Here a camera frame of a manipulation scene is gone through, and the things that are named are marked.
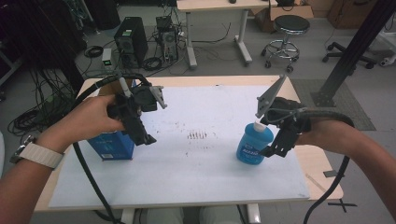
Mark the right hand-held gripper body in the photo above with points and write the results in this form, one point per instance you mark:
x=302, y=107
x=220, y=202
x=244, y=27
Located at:
x=286, y=115

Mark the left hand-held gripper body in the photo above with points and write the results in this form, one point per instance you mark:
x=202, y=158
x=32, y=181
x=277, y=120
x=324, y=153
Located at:
x=134, y=102

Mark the blue bottle with white cap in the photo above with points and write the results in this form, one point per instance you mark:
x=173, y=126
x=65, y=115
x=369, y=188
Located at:
x=253, y=144

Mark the blue cardboard box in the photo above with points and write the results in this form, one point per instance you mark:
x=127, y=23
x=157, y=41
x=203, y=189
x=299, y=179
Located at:
x=113, y=146

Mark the person's right hand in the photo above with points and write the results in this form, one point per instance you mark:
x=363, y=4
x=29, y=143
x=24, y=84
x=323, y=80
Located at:
x=320, y=133

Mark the person's left hand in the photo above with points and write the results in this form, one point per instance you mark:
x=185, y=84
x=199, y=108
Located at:
x=84, y=119

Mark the thin wooden stick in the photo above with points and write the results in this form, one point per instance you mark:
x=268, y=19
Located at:
x=316, y=183

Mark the small grey power unit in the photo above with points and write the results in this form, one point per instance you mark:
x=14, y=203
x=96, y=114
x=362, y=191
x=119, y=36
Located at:
x=106, y=57

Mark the black tape piece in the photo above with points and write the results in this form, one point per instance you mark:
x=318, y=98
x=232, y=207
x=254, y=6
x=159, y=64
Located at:
x=333, y=174

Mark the grey floor mat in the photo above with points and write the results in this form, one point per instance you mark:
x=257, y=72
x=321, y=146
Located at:
x=348, y=112

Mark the black computer tower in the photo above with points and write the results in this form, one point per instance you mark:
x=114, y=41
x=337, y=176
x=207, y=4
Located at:
x=130, y=40

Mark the white table mat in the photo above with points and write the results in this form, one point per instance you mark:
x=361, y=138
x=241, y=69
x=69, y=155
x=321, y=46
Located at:
x=202, y=174

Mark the open computer case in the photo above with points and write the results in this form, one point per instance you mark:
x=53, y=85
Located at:
x=168, y=40

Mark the black tape cross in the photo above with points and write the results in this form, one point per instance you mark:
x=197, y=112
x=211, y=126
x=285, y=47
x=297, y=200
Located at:
x=342, y=204

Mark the black office chair base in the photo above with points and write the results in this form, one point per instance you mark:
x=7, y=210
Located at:
x=348, y=54

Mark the black metal stand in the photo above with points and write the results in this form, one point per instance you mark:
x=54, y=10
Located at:
x=351, y=53

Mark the black round stool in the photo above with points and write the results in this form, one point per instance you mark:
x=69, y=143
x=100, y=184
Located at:
x=291, y=25

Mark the brown cardboard box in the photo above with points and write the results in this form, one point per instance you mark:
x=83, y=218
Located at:
x=289, y=12

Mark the brown cabinet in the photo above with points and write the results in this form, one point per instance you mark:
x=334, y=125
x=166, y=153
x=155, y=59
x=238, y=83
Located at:
x=351, y=14

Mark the dark curtain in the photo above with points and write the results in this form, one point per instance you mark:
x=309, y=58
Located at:
x=34, y=34

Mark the white desk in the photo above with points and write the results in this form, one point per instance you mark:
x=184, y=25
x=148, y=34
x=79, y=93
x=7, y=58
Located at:
x=218, y=5

